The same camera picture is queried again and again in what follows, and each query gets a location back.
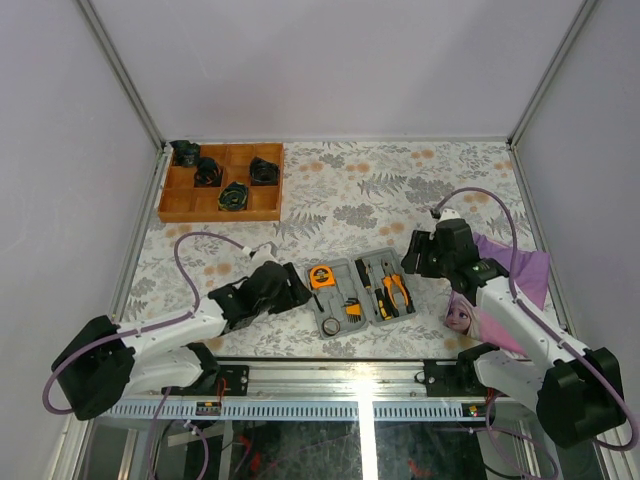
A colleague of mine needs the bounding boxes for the orange black pliers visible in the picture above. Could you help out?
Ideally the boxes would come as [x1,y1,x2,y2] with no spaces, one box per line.
[381,260,415,317]

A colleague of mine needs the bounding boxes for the orange tape measure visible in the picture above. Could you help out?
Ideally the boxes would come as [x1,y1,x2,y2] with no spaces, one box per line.
[309,265,336,313]

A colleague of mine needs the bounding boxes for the small black yellow screwdriver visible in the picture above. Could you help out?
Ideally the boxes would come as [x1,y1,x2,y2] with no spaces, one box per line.
[355,258,374,293]

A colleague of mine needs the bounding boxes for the large black yellow screwdriver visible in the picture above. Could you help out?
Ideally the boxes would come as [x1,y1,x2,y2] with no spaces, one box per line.
[374,288,393,321]

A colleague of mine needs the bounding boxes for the black electrical tape roll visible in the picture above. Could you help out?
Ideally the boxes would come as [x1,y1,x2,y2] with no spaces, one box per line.
[321,318,341,336]

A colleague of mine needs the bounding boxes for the grey plastic tool case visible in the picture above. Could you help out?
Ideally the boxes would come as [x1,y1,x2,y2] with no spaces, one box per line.
[304,247,417,340]

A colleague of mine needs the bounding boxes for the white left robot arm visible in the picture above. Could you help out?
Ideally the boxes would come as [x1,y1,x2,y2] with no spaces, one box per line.
[51,261,311,421]

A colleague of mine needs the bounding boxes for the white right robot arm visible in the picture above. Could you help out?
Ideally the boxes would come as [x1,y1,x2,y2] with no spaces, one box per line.
[401,218,636,448]

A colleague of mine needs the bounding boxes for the purple princess print bag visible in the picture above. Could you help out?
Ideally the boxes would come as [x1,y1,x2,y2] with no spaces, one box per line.
[443,233,550,357]

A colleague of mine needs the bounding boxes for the black blue tape roll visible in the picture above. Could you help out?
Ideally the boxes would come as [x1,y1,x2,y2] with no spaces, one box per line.
[218,181,249,212]

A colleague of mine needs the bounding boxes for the black tape roll right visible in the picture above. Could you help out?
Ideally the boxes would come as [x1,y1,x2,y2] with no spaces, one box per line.
[249,157,280,186]

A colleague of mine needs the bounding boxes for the orange wooden compartment tray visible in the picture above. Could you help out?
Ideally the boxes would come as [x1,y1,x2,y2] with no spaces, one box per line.
[157,140,284,224]

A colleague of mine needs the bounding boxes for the black tape roll top-left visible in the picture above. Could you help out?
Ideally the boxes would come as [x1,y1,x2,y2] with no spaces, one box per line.
[170,140,201,168]

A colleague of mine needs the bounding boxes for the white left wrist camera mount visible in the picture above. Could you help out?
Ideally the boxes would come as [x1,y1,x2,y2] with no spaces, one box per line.
[241,242,277,266]

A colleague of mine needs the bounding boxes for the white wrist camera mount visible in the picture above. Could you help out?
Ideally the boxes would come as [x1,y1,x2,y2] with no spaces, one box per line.
[430,208,461,223]
[241,242,277,266]

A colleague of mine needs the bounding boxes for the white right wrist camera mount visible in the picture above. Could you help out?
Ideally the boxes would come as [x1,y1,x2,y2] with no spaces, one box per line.
[430,208,461,223]

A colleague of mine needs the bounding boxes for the aluminium front rail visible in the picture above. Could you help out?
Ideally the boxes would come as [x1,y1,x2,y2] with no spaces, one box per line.
[187,358,487,399]

